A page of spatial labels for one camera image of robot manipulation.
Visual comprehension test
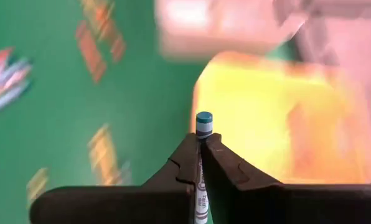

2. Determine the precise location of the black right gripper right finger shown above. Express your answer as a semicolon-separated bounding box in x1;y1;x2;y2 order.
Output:
200;133;371;224

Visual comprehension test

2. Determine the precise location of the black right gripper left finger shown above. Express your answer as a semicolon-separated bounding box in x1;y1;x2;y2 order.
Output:
29;133;202;224

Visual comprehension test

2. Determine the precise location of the orange plastic bin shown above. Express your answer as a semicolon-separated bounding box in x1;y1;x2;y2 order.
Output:
189;51;371;185

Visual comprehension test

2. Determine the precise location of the light grey plastic bin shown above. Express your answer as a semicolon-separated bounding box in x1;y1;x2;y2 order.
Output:
154;0;309;60

